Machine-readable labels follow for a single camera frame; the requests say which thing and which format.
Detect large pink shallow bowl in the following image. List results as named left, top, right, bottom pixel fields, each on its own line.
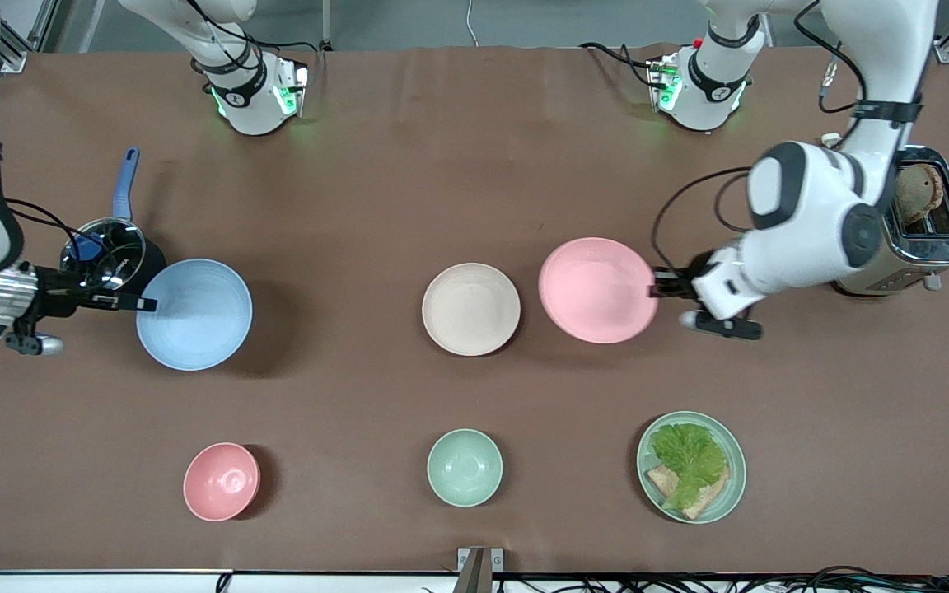
left=538, top=237, right=660, bottom=344

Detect green plate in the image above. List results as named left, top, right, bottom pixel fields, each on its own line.
left=637, top=411, right=747, bottom=525

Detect large beige shallow bowl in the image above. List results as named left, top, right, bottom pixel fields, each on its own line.
left=422, top=263, right=521, bottom=357

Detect dark saucepan with blue handle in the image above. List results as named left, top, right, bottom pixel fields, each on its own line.
left=59, top=147, right=168, bottom=307

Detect small pink deep bowl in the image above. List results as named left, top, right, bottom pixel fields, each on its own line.
left=183, top=442, right=261, bottom=522

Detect small green deep bowl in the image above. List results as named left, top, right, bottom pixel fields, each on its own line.
left=427, top=428, right=504, bottom=508

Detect brown toast in toaster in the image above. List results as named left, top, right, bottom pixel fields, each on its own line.
left=895, top=163, right=946, bottom=225

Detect black arm base cable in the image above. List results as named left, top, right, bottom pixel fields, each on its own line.
left=256, top=38, right=320, bottom=65
left=580, top=41, right=661, bottom=88

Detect large blue shallow bowl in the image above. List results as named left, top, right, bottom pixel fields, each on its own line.
left=136, top=259, right=254, bottom=372

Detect glass lid with blue knob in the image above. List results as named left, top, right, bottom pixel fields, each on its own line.
left=60, top=218, right=147, bottom=294

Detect silver toaster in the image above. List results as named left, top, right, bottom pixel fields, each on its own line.
left=833, top=147, right=949, bottom=296

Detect grey metal bracket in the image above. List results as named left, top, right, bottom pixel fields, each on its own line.
left=457, top=547, right=504, bottom=593

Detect green lettuce leaf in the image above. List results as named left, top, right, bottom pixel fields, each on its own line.
left=649, top=423, right=729, bottom=511

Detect brown bread slice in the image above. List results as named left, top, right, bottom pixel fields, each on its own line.
left=646, top=465, right=729, bottom=521

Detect tangled black cables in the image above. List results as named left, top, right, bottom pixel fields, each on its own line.
left=499, top=564, right=949, bottom=593

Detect brown table mat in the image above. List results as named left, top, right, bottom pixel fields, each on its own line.
left=0, top=45, right=949, bottom=575

